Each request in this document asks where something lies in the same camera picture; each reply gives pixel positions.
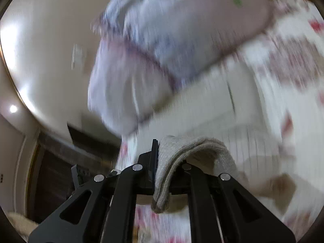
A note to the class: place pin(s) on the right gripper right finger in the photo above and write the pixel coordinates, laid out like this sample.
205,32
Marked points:
222,210

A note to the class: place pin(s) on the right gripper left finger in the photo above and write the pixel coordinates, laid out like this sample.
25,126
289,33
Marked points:
102,209

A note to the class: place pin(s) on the beige knitted garment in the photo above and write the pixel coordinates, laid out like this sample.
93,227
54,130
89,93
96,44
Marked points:
209,154

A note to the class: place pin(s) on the dark wooden door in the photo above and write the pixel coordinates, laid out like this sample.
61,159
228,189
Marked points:
49,184

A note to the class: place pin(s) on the white floral bed sheet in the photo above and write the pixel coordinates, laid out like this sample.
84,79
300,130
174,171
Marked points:
265,103

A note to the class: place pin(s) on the lilac floral pillow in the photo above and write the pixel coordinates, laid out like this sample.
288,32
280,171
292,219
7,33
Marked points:
125,86
185,36

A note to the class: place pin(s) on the white wall switch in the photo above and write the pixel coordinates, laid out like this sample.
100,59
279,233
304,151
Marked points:
78,57

